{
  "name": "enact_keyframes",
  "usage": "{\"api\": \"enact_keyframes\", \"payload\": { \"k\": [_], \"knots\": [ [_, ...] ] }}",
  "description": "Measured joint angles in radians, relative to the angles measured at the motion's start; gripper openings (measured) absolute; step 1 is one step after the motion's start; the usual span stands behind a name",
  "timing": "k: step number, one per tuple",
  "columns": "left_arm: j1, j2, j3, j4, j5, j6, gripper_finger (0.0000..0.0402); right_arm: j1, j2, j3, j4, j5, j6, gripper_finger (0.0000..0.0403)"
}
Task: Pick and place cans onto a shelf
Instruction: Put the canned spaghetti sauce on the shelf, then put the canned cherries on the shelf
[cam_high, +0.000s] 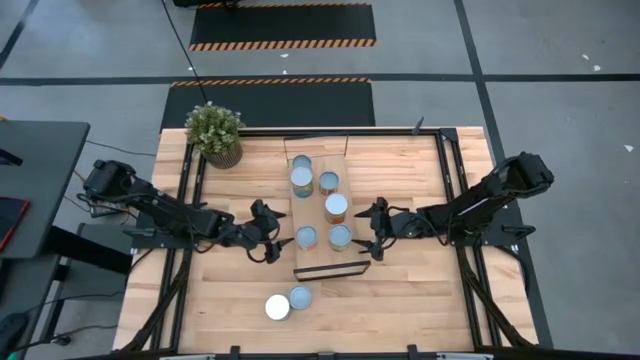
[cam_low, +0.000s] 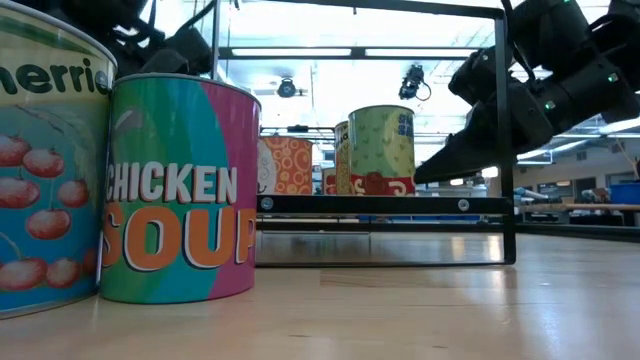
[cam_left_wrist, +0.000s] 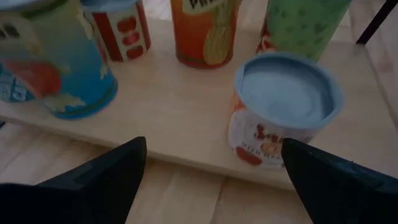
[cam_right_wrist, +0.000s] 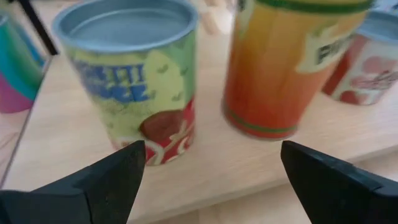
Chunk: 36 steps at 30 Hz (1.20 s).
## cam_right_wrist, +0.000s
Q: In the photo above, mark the orange peaches can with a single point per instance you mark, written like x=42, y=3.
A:
x=264, y=77

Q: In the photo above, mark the red white diced tomatoes can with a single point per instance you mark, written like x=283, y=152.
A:
x=367, y=71

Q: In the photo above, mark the pink teal chicken soup can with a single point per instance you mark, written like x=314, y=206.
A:
x=15, y=77

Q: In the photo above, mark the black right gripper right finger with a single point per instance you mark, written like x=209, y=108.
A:
x=342, y=199

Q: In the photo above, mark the black framed wooden shelf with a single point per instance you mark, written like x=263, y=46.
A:
x=217, y=168

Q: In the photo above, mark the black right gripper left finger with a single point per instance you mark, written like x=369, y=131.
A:
x=93, y=199

